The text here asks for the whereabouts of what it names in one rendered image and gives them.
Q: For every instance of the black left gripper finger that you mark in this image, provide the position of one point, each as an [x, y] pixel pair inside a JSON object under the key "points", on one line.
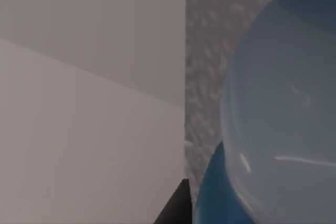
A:
{"points": [[181, 208]]}

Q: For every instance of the pale blue plastic bottle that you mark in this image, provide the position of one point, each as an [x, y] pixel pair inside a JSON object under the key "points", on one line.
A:
{"points": [[283, 103]]}

